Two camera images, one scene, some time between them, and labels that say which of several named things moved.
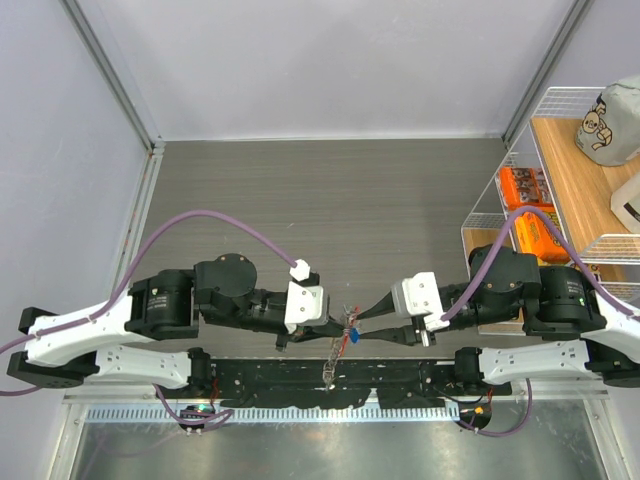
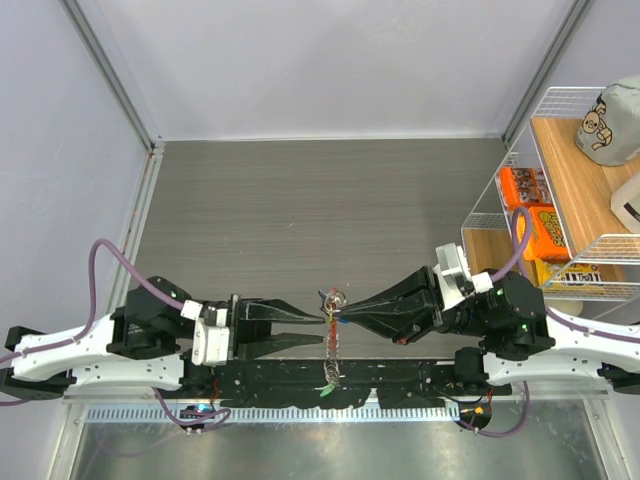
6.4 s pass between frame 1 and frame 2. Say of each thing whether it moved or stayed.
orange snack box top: stayed
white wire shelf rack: stayed
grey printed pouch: stayed
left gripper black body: moved
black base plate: stayed
